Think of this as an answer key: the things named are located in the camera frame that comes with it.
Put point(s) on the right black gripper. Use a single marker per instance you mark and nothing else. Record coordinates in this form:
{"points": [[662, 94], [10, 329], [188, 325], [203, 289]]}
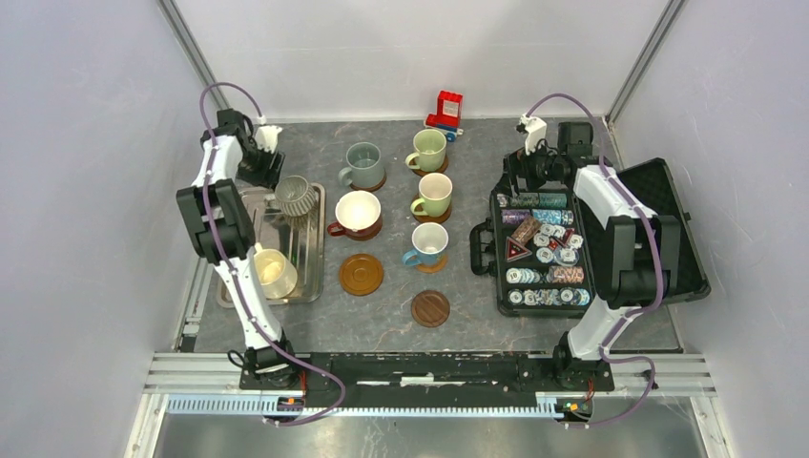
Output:
{"points": [[519, 163]]}

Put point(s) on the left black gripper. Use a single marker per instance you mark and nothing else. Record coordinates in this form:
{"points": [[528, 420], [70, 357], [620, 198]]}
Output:
{"points": [[266, 176]]}

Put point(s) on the grey ribbed mug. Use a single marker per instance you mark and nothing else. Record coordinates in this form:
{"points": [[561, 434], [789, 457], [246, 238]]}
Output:
{"points": [[294, 196]]}

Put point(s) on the metal tray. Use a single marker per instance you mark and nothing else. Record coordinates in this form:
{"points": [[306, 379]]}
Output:
{"points": [[300, 239]]}

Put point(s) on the light green mug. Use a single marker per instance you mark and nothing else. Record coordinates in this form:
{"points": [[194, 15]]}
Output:
{"points": [[434, 196]]}

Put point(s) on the grey-green mug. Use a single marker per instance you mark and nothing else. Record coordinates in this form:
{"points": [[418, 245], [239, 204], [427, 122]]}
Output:
{"points": [[364, 169]]}

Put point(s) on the white bowl mug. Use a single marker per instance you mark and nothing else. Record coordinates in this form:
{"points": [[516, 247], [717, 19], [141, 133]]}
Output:
{"points": [[355, 211]]}

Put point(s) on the blue white mug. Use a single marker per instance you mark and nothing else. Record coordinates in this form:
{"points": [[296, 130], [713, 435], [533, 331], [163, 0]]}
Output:
{"points": [[429, 242]]}

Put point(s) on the light wooden coaster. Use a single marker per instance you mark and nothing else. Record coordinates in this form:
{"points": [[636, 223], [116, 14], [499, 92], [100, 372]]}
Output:
{"points": [[433, 268]]}

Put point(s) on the dark wooden coaster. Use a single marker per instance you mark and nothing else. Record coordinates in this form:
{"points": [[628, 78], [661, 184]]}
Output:
{"points": [[430, 308]]}

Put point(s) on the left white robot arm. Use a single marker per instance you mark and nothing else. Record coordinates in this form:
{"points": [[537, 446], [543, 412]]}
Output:
{"points": [[222, 233]]}

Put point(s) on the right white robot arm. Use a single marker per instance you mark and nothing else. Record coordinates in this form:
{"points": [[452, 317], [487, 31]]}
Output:
{"points": [[636, 265]]}

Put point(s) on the black poker chip case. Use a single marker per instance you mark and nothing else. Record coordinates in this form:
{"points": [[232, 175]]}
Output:
{"points": [[564, 233]]}

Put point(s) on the red toy truck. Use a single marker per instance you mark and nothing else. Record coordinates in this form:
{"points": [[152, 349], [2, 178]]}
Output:
{"points": [[447, 116]]}

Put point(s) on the cream ribbed mug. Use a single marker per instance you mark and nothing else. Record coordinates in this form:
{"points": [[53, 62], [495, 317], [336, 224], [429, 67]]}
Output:
{"points": [[277, 276]]}

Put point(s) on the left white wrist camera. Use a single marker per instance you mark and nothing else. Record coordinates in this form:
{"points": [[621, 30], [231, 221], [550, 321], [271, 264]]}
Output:
{"points": [[266, 135]]}

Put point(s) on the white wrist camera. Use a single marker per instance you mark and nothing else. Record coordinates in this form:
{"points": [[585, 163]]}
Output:
{"points": [[266, 135], [534, 129]]}

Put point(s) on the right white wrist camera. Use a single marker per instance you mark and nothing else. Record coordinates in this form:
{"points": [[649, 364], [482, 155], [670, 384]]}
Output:
{"points": [[534, 129]]}

